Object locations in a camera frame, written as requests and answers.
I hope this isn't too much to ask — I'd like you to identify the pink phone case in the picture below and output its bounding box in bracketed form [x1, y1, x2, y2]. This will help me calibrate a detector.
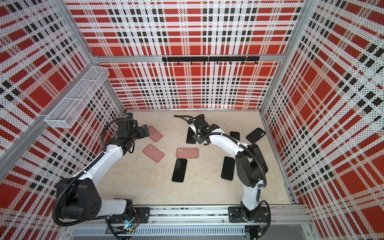
[176, 148, 199, 159]
[143, 144, 165, 163]
[148, 126, 163, 143]

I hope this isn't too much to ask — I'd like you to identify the black phone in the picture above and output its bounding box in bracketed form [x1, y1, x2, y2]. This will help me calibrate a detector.
[172, 158, 188, 183]
[186, 128, 196, 144]
[230, 131, 240, 141]
[221, 157, 235, 181]

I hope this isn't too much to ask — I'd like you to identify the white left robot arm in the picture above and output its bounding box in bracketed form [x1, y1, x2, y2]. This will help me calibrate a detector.
[52, 117, 150, 227]

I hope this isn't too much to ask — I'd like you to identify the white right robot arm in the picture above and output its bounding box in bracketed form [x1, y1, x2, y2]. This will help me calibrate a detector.
[174, 114, 268, 222]

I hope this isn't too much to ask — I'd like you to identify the black phone case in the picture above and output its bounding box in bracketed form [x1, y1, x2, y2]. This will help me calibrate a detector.
[246, 128, 266, 144]

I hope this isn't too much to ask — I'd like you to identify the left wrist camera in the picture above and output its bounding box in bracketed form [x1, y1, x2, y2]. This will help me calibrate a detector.
[118, 118, 138, 135]

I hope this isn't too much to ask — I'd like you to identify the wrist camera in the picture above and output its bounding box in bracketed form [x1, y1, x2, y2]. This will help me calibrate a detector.
[193, 114, 209, 130]
[118, 118, 138, 135]

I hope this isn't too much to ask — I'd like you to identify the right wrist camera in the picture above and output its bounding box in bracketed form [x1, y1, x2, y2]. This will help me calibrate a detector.
[193, 114, 209, 130]

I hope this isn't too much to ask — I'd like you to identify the white wire mesh basket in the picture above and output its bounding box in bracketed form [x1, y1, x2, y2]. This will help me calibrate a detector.
[45, 66, 109, 129]

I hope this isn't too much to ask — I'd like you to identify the black hook rail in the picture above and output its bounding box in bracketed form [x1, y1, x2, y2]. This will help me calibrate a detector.
[162, 56, 260, 64]

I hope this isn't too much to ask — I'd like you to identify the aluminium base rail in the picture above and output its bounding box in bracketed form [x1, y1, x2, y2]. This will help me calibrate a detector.
[64, 204, 313, 240]

